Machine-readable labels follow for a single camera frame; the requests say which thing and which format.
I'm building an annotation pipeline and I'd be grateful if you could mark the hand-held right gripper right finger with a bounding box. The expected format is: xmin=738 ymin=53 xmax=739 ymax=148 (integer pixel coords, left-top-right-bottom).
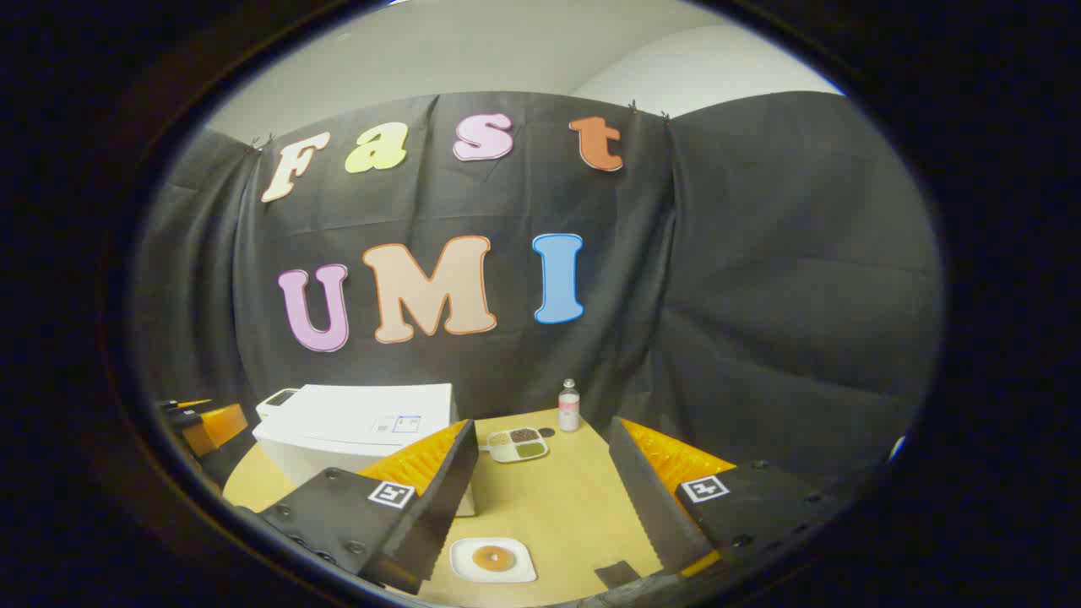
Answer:
xmin=608 ymin=416 xmax=845 ymax=579

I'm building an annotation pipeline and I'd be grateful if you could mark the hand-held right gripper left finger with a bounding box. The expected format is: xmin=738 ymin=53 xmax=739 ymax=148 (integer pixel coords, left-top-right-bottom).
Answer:
xmin=236 ymin=418 xmax=481 ymax=596

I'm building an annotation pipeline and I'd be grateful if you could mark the white microwave oven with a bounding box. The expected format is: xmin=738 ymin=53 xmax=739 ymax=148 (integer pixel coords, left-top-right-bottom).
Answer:
xmin=252 ymin=383 xmax=476 ymax=518

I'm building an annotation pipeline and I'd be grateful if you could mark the white divided grain tray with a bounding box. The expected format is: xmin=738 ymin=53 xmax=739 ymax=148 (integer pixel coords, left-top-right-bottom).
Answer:
xmin=486 ymin=427 xmax=550 ymax=464

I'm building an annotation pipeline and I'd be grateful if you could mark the white square plate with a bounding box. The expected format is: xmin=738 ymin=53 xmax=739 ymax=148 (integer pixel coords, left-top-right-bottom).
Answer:
xmin=449 ymin=537 xmax=538 ymax=584

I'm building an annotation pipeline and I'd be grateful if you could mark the small pink label bottle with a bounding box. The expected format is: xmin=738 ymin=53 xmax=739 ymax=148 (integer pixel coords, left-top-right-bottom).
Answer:
xmin=558 ymin=378 xmax=582 ymax=433

